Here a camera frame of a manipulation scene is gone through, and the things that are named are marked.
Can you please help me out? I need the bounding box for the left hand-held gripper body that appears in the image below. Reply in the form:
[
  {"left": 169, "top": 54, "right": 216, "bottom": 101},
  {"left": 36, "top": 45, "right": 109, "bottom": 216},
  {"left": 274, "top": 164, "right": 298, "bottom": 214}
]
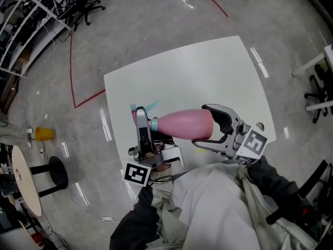
[{"left": 122, "top": 136, "right": 186, "bottom": 188}]

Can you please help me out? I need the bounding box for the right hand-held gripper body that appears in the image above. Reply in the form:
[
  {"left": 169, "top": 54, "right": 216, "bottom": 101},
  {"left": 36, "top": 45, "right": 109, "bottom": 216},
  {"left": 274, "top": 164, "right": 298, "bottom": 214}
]
[{"left": 225, "top": 121, "right": 268, "bottom": 165}]

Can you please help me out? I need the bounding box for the teal spray head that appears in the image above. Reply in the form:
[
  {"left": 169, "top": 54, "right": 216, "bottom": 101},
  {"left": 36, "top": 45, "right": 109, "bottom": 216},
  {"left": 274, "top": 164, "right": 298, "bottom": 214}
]
[{"left": 129, "top": 99, "right": 160, "bottom": 131}]

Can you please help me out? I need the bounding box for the pink spray bottle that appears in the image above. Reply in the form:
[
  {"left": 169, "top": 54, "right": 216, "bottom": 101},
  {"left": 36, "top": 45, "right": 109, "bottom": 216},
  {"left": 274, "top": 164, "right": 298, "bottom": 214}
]
[{"left": 155, "top": 108, "right": 216, "bottom": 141}]

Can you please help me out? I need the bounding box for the person's right forearm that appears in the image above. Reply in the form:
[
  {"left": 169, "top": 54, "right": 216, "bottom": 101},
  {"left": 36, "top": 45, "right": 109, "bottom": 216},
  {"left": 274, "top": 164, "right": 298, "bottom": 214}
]
[{"left": 246, "top": 155, "right": 322, "bottom": 244}]

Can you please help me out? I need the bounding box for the person's left forearm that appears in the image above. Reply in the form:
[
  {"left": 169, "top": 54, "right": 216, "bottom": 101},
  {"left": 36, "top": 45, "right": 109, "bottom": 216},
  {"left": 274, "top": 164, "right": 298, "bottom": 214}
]
[{"left": 109, "top": 164, "right": 174, "bottom": 250}]

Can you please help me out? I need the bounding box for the person's white garment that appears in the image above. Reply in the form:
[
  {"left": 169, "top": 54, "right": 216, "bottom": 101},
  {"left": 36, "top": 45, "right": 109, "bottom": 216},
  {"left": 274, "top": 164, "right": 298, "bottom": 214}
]
[{"left": 149, "top": 161, "right": 319, "bottom": 250}]

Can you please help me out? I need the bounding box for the red floor tape line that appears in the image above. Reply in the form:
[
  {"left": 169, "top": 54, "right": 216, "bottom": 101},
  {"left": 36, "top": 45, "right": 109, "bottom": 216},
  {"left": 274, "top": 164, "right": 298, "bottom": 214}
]
[
  {"left": 69, "top": 29, "right": 107, "bottom": 109},
  {"left": 195, "top": 0, "right": 229, "bottom": 18}
]

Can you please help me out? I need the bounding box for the black office chair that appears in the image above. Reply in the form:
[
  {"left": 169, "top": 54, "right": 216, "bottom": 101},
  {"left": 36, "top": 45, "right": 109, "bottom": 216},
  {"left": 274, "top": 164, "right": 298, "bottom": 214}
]
[
  {"left": 303, "top": 64, "right": 333, "bottom": 124},
  {"left": 56, "top": 0, "right": 106, "bottom": 26}
]

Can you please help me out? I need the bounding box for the yellow bucket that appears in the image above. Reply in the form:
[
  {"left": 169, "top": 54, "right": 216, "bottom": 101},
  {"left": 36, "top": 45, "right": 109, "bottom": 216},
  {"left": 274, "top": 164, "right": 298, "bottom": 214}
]
[{"left": 35, "top": 126, "right": 55, "bottom": 143}]

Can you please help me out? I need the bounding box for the white desk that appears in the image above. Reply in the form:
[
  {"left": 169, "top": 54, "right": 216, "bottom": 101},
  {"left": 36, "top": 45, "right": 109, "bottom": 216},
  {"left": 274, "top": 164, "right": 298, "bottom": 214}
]
[{"left": 291, "top": 43, "right": 333, "bottom": 112}]

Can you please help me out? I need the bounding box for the round wooden side table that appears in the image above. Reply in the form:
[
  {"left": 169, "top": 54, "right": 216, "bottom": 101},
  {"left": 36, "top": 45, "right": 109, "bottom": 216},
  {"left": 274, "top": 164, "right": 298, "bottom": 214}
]
[{"left": 11, "top": 144, "right": 69, "bottom": 217}]

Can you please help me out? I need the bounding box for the white metal shelving rack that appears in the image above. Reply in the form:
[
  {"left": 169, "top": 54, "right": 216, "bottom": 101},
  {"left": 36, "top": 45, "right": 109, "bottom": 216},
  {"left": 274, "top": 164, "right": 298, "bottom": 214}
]
[{"left": 0, "top": 0, "right": 74, "bottom": 78}]

